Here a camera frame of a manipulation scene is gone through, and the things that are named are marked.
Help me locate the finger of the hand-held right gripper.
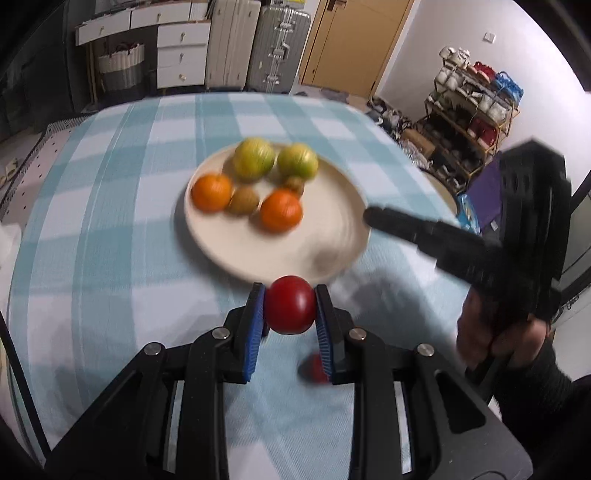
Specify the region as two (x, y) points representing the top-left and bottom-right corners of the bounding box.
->
(362, 206), (505, 283)

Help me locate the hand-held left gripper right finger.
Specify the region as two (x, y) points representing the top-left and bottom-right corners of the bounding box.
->
(315, 284), (536, 480)

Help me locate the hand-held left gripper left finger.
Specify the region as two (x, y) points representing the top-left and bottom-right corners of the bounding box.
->
(46, 282), (269, 480)

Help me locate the cream round plate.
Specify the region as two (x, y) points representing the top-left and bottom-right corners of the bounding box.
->
(184, 141), (372, 283)

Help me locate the orange red tomato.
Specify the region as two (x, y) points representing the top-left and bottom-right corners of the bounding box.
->
(260, 189), (304, 232)

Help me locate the orange tangerine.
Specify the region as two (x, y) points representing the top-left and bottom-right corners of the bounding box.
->
(191, 173), (234, 213)

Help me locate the person's right forearm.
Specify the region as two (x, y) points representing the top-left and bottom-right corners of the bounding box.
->
(466, 342), (591, 480)

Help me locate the person's right hand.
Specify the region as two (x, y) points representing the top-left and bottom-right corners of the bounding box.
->
(456, 286), (552, 371)

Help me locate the purple bag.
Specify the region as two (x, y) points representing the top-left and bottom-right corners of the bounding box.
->
(468, 159), (504, 232)

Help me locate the blue plastic bag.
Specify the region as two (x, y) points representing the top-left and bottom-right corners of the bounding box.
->
(455, 193), (483, 232)

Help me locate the pile of sneakers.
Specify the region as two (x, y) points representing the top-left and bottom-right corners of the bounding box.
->
(365, 95), (437, 162)

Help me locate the metal shoe rack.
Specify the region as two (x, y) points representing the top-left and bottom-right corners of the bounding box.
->
(418, 45), (525, 185)

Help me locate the green yellow citrus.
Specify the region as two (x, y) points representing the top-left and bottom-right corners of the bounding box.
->
(232, 137), (276, 181)
(277, 143), (319, 179)

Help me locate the blue checked tablecloth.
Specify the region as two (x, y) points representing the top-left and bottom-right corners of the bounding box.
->
(7, 91), (504, 462)

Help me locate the wooden door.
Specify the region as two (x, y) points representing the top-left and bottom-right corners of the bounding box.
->
(298, 0), (414, 97)

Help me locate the silver suitcase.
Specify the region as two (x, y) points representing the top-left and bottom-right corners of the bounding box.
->
(246, 4), (312, 93)

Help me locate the beige suitcase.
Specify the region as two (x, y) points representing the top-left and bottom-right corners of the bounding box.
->
(205, 0), (262, 90)

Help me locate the grey fringed rug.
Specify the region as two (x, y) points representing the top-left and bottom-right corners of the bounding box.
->
(0, 115), (88, 213)

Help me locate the white drawer desk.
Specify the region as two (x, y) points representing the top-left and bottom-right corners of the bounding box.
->
(75, 1), (212, 90)

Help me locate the grey white laundry basket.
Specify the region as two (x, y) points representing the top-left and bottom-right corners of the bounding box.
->
(96, 44), (146, 93)

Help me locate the dark grey fridge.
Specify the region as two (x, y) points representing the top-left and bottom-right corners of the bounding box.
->
(0, 0), (79, 134)

